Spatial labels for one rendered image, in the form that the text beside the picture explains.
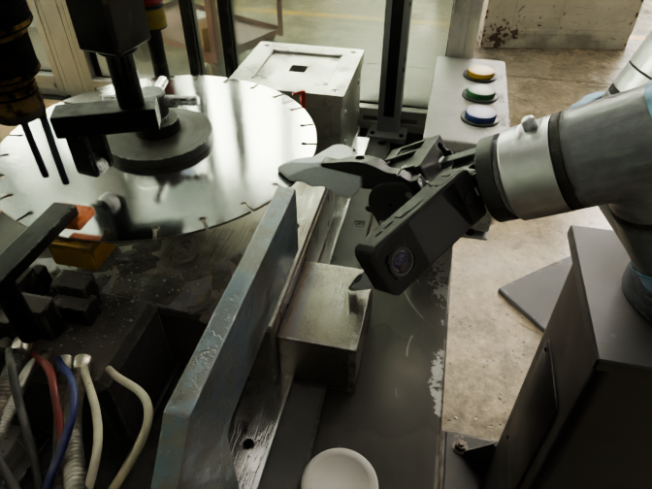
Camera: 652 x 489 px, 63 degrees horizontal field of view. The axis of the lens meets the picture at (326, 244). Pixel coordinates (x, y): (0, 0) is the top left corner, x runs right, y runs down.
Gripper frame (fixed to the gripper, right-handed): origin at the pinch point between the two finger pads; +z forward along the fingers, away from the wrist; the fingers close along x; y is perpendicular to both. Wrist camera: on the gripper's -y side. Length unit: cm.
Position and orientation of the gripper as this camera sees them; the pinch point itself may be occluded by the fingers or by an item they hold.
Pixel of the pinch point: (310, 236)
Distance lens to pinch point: 53.6
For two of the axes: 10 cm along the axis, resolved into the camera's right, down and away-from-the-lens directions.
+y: 4.3, -5.8, 6.9
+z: -7.7, 1.7, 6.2
